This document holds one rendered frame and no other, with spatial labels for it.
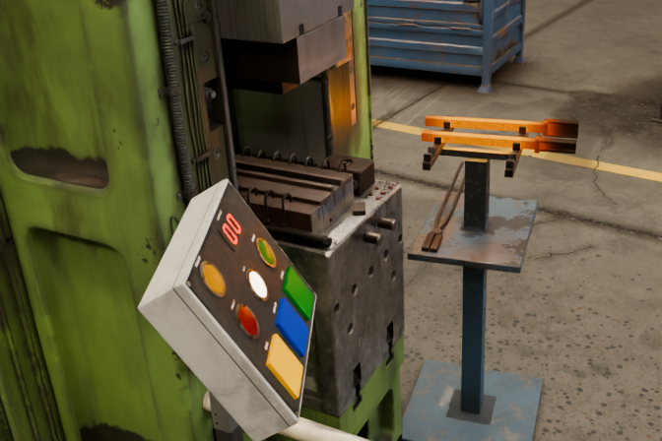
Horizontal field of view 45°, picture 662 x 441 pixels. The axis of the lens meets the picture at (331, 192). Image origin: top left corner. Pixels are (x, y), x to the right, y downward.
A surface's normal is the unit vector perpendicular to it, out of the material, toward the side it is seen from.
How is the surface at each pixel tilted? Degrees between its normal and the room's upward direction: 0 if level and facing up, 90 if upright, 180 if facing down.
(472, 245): 0
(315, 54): 90
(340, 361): 90
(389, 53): 90
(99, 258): 90
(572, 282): 0
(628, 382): 0
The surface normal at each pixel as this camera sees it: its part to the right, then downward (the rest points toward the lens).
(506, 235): -0.06, -0.90
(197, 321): -0.06, 0.44
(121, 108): -0.48, 0.39
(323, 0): 0.88, 0.16
